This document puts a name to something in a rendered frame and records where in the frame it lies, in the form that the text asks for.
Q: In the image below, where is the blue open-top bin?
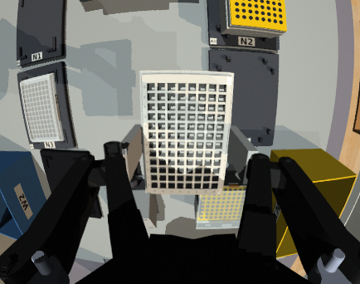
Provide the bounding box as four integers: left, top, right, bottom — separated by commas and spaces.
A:
0, 151, 46, 240

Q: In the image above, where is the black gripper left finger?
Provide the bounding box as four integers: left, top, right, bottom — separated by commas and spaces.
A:
0, 125, 168, 284

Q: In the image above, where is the yellow open-top bin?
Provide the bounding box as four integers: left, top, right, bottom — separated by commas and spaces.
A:
270, 149, 357, 258

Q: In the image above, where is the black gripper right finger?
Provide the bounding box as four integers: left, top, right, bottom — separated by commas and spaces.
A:
227, 125, 360, 284

